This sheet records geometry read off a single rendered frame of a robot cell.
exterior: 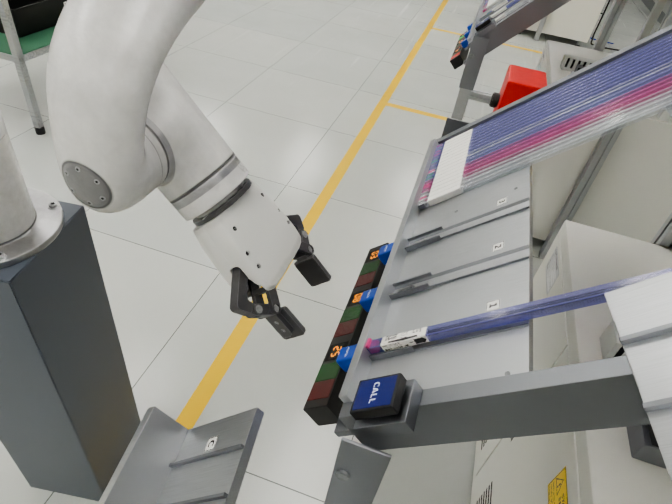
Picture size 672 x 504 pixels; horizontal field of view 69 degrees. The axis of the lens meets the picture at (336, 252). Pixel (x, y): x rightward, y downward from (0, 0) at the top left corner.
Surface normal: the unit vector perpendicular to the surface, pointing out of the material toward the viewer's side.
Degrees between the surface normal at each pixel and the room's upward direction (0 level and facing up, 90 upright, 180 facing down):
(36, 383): 90
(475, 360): 43
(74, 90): 68
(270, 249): 50
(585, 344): 0
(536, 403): 90
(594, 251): 0
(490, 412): 90
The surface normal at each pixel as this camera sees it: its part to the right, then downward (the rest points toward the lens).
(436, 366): -0.56, -0.74
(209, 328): 0.12, -0.75
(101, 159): -0.04, 0.65
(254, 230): 0.75, -0.25
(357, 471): -0.30, 0.60
